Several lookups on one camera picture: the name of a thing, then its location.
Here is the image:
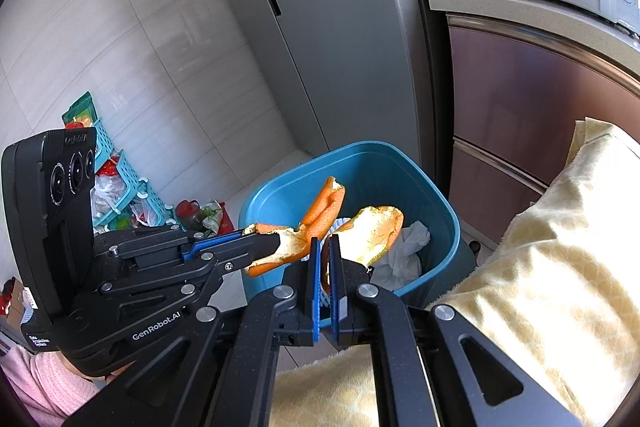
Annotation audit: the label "crumpled white tissue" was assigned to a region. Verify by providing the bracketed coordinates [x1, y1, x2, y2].
[370, 221, 431, 291]

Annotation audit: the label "blue plastic trash bin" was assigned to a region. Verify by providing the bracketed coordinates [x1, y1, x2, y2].
[239, 141, 461, 308]

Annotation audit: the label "brown kitchen base cabinets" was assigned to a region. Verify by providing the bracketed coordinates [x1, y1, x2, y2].
[447, 15, 639, 243]

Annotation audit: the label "white countertop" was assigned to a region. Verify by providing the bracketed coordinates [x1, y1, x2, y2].
[428, 0, 639, 78]

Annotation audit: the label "yellow checkered tablecloth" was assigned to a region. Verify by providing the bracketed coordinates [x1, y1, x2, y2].
[269, 116, 640, 427]

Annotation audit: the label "pink sleeved left forearm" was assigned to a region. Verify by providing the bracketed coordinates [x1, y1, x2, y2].
[1, 346, 99, 426]

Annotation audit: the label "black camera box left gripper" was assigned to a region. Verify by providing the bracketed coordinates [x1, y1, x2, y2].
[1, 127, 96, 317]

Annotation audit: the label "long orange peel strip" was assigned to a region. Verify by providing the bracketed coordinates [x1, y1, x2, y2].
[243, 176, 346, 277]

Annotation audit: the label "teal plastic basket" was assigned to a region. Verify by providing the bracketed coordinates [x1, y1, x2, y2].
[91, 118, 176, 229]

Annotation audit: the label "grey refrigerator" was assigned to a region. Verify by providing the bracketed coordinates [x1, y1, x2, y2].
[229, 0, 449, 183]

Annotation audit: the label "curved orange peel piece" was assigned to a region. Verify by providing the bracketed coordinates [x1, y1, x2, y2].
[306, 202, 404, 294]

